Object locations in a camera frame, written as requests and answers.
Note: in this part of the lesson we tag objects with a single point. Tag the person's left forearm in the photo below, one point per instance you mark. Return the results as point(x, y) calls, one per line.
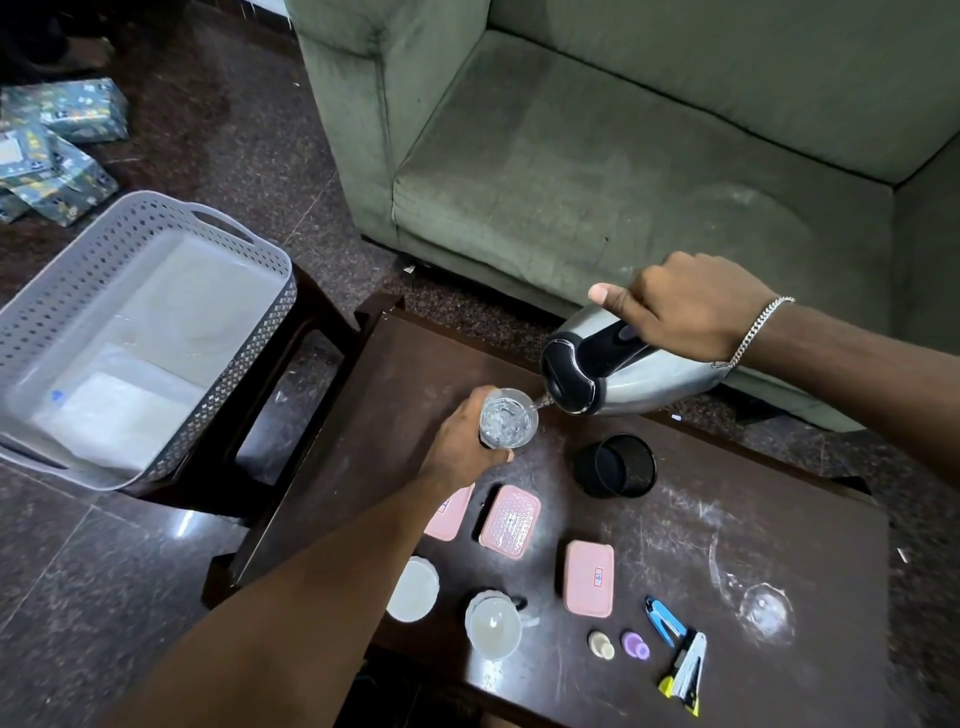
point(292, 607)

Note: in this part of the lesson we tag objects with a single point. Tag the person's left hand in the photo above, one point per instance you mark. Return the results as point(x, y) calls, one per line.
point(454, 450)

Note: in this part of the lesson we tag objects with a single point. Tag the person's right forearm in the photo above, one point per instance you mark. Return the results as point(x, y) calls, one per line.
point(862, 375)

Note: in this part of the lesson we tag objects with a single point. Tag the pink container with small label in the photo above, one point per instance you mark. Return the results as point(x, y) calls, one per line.
point(589, 579)

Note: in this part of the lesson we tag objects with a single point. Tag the clear drinking glass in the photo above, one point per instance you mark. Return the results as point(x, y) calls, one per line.
point(510, 421)

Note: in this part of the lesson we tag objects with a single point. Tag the person's right thumb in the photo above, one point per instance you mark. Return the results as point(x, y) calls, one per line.
point(611, 298)

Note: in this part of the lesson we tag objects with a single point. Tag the person's left thumb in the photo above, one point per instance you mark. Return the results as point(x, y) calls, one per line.
point(498, 457)

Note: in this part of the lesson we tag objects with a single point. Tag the small purple cap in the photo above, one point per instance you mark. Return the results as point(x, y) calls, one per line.
point(635, 646)

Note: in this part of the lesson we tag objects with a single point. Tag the clear empty glass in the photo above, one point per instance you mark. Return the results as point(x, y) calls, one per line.
point(766, 613)

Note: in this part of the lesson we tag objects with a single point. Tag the pink container with textured lid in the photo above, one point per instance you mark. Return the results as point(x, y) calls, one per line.
point(510, 523)

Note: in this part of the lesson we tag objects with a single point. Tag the dark wooden coffee table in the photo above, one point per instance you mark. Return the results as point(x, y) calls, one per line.
point(750, 510)

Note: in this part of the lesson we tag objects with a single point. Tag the dark wooden stool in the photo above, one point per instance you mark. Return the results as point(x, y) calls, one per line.
point(300, 315)

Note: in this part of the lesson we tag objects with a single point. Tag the grey perforated plastic basket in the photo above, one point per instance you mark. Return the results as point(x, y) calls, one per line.
point(45, 300)

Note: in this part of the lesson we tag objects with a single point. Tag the green fabric sofa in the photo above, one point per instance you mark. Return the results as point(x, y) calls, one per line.
point(622, 150)

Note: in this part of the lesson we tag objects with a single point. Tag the person's right hand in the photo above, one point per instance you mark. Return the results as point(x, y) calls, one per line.
point(694, 304)

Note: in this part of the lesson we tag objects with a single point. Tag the white plastic bag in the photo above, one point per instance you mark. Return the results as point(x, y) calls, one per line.
point(120, 412)

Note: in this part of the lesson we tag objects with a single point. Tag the round white jar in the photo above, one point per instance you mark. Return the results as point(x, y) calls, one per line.
point(493, 626)

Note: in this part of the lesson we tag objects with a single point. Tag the black flask cap cup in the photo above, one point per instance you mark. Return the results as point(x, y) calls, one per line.
point(615, 466)

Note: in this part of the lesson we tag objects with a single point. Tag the white and yellow stapler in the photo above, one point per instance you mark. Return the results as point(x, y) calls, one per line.
point(688, 671)

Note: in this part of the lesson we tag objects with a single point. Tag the patterned grey packet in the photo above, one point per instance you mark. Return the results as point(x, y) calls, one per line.
point(26, 150)
point(79, 109)
point(10, 206)
point(71, 187)

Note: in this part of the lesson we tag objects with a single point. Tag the small beige cap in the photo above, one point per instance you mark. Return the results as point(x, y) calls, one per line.
point(601, 646)

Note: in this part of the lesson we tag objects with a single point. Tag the round white lid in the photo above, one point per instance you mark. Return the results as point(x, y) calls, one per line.
point(413, 590)

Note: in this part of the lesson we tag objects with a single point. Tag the steel flask with black top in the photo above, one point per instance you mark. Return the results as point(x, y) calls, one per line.
point(637, 382)

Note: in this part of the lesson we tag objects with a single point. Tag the plain pink container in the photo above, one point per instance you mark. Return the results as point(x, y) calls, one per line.
point(451, 517)

